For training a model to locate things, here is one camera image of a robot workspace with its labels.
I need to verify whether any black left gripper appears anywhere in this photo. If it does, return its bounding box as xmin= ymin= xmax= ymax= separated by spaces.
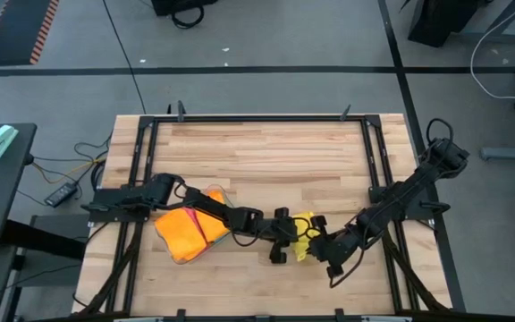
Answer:
xmin=257 ymin=207 xmax=300 ymax=265

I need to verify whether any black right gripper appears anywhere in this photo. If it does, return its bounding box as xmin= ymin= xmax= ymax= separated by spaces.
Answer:
xmin=307 ymin=215 xmax=361 ymax=277

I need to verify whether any yellow microfiber towel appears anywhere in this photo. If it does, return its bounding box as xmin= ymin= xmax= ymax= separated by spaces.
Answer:
xmin=291 ymin=211 xmax=322 ymax=264

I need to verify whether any orange microfiber towel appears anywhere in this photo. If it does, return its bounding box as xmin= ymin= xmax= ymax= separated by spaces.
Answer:
xmin=193 ymin=190 xmax=232 ymax=245
xmin=154 ymin=208 xmax=208 ymax=264

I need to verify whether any pink microfiber towel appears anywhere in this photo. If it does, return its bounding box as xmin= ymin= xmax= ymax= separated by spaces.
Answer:
xmin=183 ymin=206 xmax=209 ymax=245

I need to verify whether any clear plastic bin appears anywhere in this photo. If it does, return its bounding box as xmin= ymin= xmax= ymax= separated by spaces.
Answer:
xmin=154 ymin=183 xmax=236 ymax=266

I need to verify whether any grey desk foot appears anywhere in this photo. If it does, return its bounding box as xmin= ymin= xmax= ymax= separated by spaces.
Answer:
xmin=480 ymin=146 xmax=515 ymax=163

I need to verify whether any black power adapter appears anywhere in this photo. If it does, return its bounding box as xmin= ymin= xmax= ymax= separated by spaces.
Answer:
xmin=44 ymin=182 xmax=79 ymax=208

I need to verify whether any black equipment box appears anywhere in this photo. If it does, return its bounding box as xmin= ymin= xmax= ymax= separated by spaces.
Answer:
xmin=151 ymin=0 xmax=219 ymax=18

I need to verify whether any black cabinet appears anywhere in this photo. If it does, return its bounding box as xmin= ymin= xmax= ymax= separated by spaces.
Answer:
xmin=408 ymin=0 xmax=480 ymax=48

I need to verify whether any black orange-edged floor mat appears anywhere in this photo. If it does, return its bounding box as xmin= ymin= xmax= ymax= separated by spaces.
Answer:
xmin=0 ymin=0 xmax=61 ymax=68

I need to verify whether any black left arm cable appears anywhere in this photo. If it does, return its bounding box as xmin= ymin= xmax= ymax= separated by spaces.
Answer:
xmin=230 ymin=216 xmax=317 ymax=249

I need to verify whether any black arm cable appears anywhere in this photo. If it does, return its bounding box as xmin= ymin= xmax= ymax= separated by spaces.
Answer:
xmin=230 ymin=216 xmax=317 ymax=249
xmin=328 ymin=117 xmax=455 ymax=290

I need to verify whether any black aluminium table frame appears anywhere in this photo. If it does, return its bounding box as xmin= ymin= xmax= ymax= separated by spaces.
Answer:
xmin=72 ymin=114 xmax=467 ymax=322

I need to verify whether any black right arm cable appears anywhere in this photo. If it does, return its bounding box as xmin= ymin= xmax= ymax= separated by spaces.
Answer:
xmin=328 ymin=117 xmax=455 ymax=290

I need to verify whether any black cable bundle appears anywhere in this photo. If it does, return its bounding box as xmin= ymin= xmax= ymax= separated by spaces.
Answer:
xmin=15 ymin=133 xmax=112 ymax=207

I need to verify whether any yellow cable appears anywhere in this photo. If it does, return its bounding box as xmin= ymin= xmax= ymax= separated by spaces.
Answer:
xmin=31 ymin=156 xmax=106 ymax=185

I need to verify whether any coiled black cable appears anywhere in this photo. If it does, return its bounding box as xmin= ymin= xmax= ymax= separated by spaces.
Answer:
xmin=170 ymin=4 xmax=206 ymax=30

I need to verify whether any white floor cable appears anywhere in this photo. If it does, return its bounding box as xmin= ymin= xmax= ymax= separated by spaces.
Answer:
xmin=469 ymin=0 xmax=515 ymax=101

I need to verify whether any thin black floor cable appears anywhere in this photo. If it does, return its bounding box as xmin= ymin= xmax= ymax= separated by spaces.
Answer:
xmin=101 ymin=0 xmax=148 ymax=115

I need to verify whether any grey desk frame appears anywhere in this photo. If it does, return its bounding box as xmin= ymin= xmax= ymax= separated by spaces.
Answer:
xmin=456 ymin=0 xmax=515 ymax=44

